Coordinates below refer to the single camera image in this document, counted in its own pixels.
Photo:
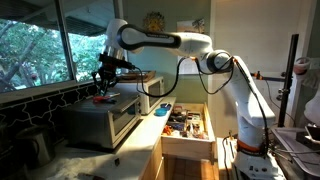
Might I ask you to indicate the wooden tray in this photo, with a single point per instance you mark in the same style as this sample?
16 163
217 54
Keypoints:
136 76

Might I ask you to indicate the metal kettle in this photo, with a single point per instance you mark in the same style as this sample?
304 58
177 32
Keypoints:
36 146

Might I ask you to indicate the dark blue small bowl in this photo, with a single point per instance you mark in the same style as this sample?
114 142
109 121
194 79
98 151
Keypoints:
166 106

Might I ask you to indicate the small black clip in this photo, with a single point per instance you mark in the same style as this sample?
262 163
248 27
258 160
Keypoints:
117 162

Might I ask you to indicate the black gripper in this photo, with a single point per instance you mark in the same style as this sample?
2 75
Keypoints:
107 72

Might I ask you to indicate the silver toaster oven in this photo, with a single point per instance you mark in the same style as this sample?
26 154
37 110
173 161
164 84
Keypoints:
101 124

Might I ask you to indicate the white microwave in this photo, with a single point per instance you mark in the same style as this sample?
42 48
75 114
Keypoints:
150 92

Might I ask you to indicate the black camera stand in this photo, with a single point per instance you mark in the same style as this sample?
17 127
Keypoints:
287 79

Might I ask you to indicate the window frame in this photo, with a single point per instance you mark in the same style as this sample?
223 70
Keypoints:
45 44

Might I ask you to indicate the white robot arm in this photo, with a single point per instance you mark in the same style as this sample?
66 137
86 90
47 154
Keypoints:
254 115

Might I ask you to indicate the red marker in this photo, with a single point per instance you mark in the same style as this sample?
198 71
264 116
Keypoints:
99 99

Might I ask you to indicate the landscape wall picture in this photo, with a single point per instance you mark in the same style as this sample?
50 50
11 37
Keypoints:
195 26

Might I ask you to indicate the sun wall decoration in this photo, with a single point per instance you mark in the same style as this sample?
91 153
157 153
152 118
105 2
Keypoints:
154 21

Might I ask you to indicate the open wooden drawer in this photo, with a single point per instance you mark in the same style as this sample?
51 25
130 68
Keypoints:
188 132

